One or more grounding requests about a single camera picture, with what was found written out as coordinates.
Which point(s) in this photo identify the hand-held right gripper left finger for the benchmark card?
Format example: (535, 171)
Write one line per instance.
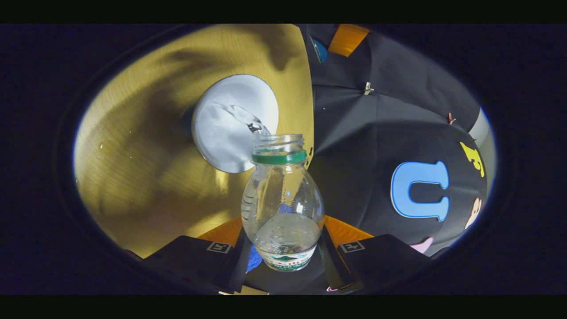
(232, 272)

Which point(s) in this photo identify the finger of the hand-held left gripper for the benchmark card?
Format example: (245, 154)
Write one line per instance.
(347, 40)

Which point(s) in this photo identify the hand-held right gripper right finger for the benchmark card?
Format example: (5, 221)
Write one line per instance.
(330, 266)

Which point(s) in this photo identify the clear plastic water bottle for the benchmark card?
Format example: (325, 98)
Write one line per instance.
(283, 212)

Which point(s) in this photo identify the white teacup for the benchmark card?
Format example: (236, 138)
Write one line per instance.
(221, 133)

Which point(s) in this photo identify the blue towel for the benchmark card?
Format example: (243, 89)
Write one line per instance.
(253, 262)

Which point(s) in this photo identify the silver metal clip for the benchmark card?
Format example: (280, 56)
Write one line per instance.
(367, 87)

